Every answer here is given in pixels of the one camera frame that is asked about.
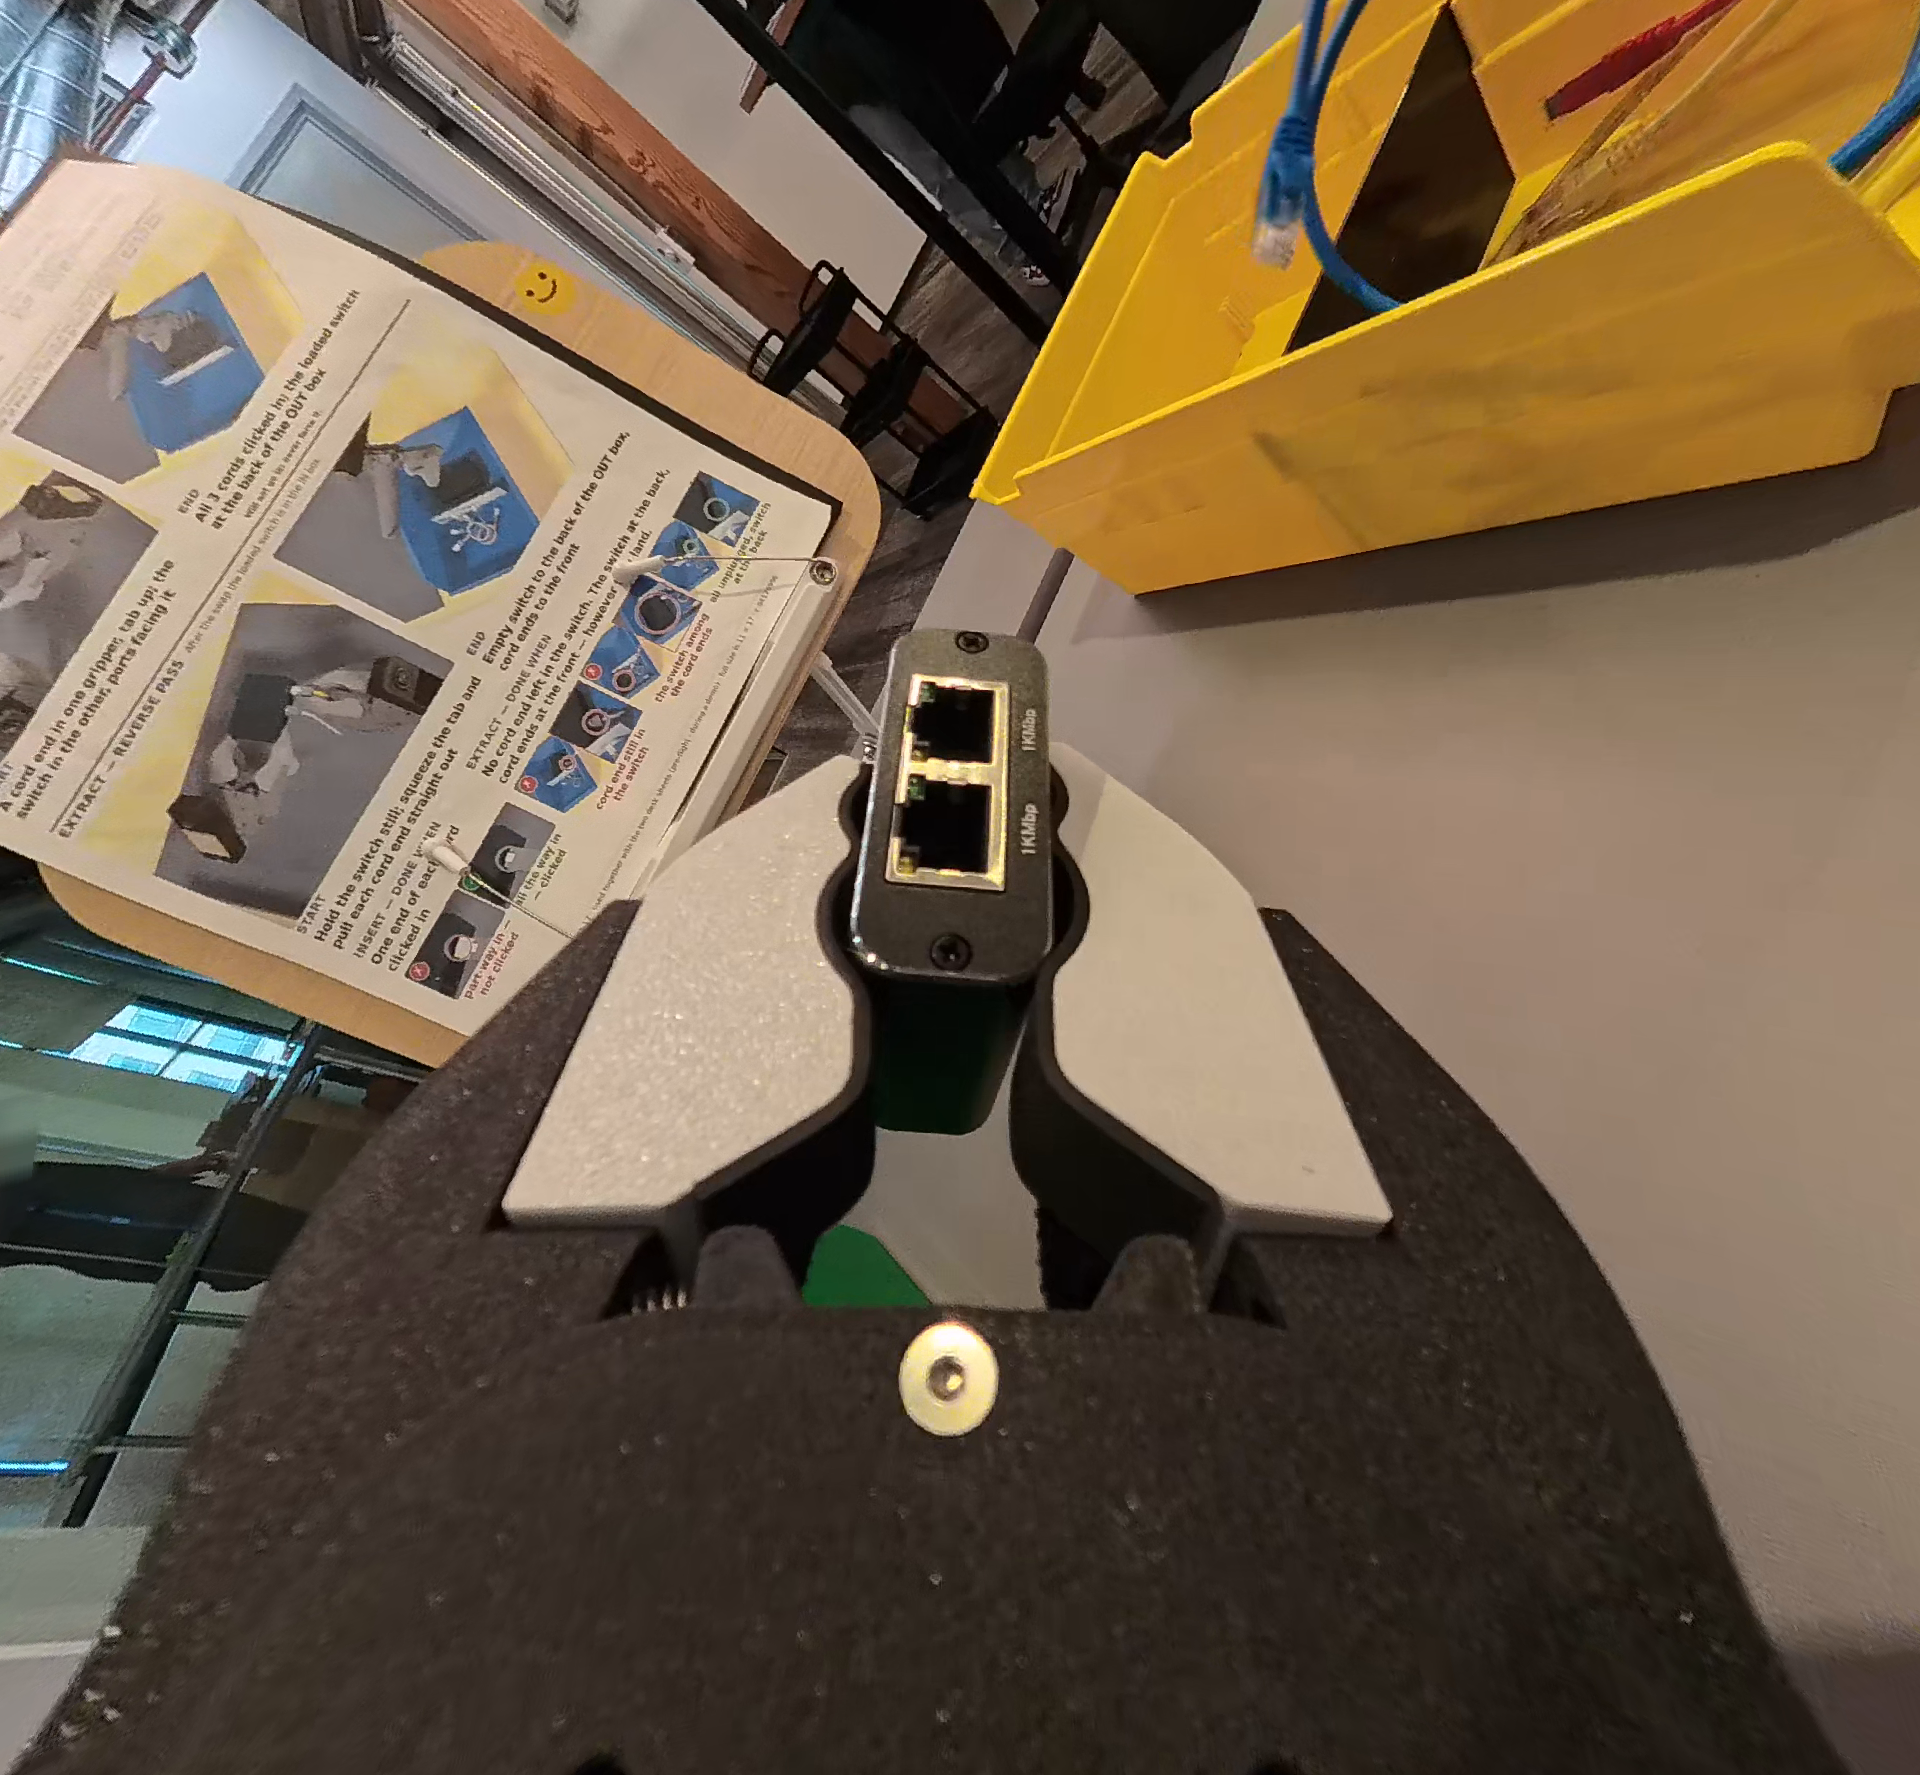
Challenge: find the yellow plastic bin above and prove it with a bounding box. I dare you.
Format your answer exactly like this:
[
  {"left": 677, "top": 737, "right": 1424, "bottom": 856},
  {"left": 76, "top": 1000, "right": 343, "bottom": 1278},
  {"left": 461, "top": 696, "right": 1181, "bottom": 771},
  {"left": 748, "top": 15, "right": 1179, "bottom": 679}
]
[{"left": 972, "top": 0, "right": 1920, "bottom": 595}]

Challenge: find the spiral metal duct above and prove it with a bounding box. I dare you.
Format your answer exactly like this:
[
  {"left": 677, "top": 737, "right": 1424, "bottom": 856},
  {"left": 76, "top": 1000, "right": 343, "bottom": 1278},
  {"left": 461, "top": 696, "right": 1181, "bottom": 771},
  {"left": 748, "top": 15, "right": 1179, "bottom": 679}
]
[{"left": 0, "top": 0, "right": 228, "bottom": 209}]

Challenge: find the black network switch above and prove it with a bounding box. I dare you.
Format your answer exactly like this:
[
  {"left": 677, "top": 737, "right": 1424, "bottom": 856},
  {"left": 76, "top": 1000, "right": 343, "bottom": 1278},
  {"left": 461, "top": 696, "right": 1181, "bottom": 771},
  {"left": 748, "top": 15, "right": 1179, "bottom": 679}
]
[{"left": 843, "top": 627, "right": 1052, "bottom": 1135}]

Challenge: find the blue ethernet cable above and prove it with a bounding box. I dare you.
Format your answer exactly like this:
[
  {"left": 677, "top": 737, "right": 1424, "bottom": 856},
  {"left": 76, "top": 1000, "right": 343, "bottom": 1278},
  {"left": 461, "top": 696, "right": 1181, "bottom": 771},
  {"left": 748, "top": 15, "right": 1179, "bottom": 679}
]
[{"left": 1252, "top": 0, "right": 1920, "bottom": 310}]

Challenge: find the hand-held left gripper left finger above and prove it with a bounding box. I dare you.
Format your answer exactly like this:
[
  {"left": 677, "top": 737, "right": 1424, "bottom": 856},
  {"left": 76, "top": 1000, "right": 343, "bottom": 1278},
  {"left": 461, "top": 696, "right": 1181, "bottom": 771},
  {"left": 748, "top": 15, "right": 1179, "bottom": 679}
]
[{"left": 502, "top": 756, "right": 879, "bottom": 1228}]

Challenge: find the wooden beam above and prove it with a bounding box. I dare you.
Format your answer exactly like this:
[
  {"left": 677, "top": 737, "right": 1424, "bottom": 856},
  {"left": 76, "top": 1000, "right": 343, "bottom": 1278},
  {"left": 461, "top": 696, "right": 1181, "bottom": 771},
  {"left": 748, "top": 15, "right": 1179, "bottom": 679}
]
[{"left": 226, "top": 0, "right": 963, "bottom": 414}]

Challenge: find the printed instruction sheet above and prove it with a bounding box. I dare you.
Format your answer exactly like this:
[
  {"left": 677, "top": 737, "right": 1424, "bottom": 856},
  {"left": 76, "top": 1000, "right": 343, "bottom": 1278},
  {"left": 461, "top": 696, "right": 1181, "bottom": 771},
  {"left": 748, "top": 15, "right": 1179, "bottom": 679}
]
[{"left": 0, "top": 162, "right": 841, "bottom": 1004}]

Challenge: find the white door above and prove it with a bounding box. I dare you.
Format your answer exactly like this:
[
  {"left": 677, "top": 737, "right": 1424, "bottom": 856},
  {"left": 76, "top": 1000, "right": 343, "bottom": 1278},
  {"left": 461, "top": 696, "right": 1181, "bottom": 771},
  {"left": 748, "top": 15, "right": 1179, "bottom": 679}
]
[{"left": 226, "top": 80, "right": 504, "bottom": 269}]

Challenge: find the yellow ethernet cable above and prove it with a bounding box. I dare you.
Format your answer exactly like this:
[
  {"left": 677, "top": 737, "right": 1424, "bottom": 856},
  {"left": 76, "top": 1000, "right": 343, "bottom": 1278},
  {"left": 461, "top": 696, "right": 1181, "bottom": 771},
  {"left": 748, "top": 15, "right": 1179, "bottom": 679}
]
[{"left": 1485, "top": 0, "right": 1877, "bottom": 265}]

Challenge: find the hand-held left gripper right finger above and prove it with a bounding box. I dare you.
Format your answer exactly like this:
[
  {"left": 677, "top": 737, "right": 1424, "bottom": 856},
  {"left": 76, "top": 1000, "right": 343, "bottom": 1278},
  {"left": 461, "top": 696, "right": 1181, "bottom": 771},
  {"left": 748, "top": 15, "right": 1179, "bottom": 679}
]
[{"left": 1007, "top": 739, "right": 1397, "bottom": 1239}]

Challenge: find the green plastic bin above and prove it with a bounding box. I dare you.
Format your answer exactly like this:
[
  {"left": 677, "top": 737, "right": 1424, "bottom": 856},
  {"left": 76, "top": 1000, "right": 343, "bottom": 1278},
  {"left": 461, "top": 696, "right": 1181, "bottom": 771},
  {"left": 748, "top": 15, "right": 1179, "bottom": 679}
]
[{"left": 802, "top": 1222, "right": 935, "bottom": 1312}]

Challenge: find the black table frame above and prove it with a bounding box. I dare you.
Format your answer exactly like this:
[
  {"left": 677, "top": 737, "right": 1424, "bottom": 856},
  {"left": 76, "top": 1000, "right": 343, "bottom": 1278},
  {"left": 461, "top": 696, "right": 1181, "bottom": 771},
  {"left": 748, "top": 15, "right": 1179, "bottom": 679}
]
[{"left": 554, "top": 0, "right": 1060, "bottom": 339}]

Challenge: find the black wire rack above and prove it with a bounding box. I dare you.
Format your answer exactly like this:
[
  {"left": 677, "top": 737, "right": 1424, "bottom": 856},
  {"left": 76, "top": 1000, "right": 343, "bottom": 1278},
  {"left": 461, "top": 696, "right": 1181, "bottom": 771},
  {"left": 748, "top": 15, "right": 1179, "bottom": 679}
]
[{"left": 750, "top": 259, "right": 998, "bottom": 517}]

